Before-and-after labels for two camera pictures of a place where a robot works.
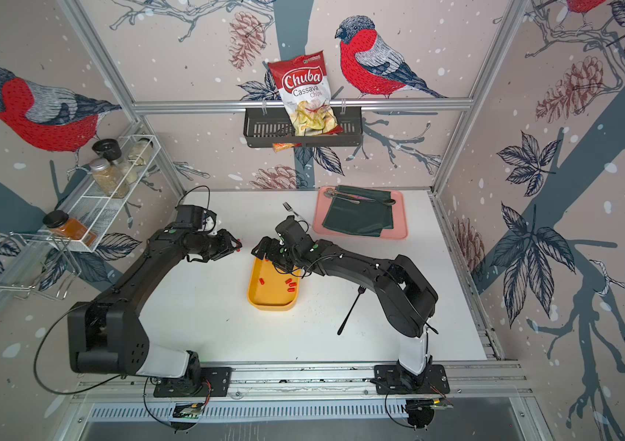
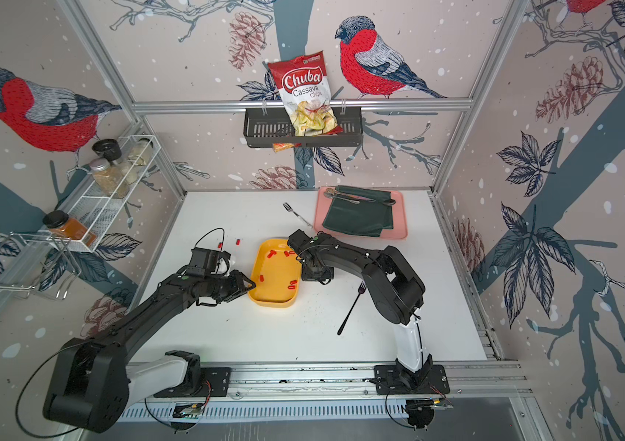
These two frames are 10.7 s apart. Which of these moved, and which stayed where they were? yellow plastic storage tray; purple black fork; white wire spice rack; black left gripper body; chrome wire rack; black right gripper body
Moved: black left gripper body; black right gripper body
Stayed: yellow plastic storage tray; chrome wire rack; purple black fork; white wire spice rack
